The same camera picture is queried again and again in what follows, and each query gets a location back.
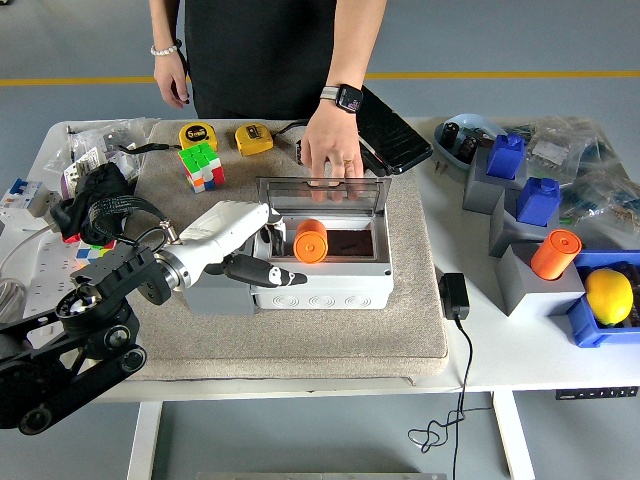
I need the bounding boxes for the smartwatch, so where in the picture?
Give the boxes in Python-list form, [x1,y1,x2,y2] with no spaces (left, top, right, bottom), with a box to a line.
[320,83,365,112]

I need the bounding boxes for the black adapter cord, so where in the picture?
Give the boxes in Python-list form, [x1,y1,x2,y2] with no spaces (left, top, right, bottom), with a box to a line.
[407,317,494,480]

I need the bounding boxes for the black power adapter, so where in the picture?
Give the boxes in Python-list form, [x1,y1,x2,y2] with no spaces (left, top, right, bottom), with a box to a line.
[438,272,471,321]

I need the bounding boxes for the white circuit breaker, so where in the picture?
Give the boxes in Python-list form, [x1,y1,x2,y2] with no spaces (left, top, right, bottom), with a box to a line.
[0,178,59,219]

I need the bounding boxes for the white cable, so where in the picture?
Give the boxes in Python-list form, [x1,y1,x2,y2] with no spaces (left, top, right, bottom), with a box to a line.
[0,224,55,271]

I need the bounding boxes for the grey-brown mat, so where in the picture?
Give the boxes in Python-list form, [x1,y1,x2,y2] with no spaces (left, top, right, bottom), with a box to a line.
[97,118,450,384]

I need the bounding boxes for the white table leg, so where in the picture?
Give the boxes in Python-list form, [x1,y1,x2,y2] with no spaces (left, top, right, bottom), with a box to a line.
[491,391,536,480]
[127,401,164,480]

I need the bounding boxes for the black cloth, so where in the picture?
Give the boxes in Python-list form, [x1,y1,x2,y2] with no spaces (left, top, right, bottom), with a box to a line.
[49,163,139,246]

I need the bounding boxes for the black table control panel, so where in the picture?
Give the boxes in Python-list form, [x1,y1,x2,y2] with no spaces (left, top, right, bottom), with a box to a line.
[554,385,640,401]

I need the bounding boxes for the light blue dish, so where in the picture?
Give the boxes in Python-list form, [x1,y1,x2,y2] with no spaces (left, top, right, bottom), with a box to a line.
[432,112,509,174]

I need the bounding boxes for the white junction box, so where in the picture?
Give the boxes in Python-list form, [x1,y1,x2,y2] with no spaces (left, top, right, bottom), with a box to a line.
[248,207,395,310]

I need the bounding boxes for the white power strip cord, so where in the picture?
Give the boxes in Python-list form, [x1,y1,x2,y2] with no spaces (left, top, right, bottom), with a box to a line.
[0,277,26,321]

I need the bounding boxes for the clear bags of parts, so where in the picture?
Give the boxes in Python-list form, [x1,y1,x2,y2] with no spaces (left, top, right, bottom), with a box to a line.
[44,117,161,191]

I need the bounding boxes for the white power strip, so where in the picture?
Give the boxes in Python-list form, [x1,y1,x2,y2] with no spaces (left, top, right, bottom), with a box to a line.
[0,209,101,346]

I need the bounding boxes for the blue plastic block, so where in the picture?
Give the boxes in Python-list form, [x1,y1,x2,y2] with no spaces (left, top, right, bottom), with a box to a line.
[515,176,562,227]
[485,133,526,181]

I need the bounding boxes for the clear bags of components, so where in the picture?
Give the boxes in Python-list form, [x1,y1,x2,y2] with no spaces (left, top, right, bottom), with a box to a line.
[507,115,640,251]

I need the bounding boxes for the person's torso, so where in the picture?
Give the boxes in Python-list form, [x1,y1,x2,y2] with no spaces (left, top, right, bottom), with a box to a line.
[183,0,346,121]

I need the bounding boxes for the yellow tape measure round label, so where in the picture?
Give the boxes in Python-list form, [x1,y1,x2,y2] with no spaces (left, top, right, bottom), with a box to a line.
[178,122,221,151]

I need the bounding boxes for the black glossy case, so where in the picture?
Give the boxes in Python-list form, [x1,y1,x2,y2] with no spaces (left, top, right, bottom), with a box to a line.
[355,85,434,177]

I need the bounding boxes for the person's right hand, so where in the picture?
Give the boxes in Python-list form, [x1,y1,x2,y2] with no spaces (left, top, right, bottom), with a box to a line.
[153,49,192,109]

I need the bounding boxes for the black lanyard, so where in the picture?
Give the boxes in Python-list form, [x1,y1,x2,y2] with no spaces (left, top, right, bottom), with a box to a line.
[117,143,182,154]

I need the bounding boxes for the grey holder block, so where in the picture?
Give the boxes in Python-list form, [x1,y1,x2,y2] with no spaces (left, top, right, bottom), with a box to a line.
[488,187,564,259]
[497,242,587,318]
[461,146,527,215]
[180,264,257,316]

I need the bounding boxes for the black strap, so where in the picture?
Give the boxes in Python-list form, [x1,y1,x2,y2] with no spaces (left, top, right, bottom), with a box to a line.
[273,119,311,136]

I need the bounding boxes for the person's left hand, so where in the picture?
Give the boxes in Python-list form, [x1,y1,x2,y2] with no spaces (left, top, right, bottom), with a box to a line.
[301,102,366,204]

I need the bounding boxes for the orange cylinder battery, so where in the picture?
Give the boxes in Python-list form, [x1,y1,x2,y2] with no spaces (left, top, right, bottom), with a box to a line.
[530,228,584,282]
[292,218,329,265]

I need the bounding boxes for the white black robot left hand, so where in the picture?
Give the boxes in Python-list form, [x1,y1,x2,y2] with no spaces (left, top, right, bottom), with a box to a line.
[175,199,309,291]

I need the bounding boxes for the blue plastic bin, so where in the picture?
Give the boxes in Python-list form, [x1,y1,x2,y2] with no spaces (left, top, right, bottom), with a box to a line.
[565,249,640,349]

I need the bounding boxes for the rubik's cube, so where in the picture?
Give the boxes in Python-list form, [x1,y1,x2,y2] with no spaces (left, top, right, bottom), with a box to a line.
[74,242,117,264]
[178,142,226,194]

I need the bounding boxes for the yellow lemon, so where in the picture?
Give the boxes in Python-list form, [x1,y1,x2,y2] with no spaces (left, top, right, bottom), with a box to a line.
[584,268,635,327]

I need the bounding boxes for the transparent junction box lid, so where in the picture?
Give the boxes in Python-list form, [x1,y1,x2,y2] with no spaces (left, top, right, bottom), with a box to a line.
[255,175,391,216]

